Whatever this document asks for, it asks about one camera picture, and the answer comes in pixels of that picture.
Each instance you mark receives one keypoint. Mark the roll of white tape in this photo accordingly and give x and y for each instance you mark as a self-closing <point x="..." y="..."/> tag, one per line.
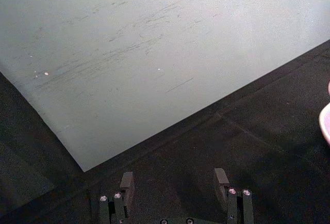
<point x="325" y="120"/>

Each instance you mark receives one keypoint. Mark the black table cloth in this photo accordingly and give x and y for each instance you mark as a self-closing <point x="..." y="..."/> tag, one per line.
<point x="232" y="141"/>

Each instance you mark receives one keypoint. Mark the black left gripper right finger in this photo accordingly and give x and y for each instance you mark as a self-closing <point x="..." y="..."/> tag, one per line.
<point x="236" y="203"/>

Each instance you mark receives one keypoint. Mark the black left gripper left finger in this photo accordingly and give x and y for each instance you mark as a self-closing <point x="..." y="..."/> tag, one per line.
<point x="121" y="203"/>

